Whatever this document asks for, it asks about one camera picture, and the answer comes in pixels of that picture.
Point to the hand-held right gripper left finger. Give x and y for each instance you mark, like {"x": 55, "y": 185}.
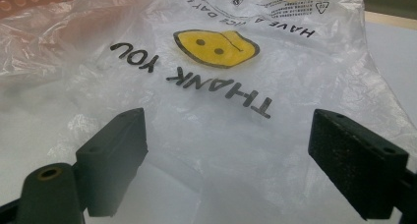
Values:
{"x": 113, "y": 158}

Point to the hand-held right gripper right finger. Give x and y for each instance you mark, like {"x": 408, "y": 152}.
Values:
{"x": 354, "y": 165}

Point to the clear plastic bag yellow face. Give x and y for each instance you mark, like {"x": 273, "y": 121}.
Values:
{"x": 209, "y": 125}

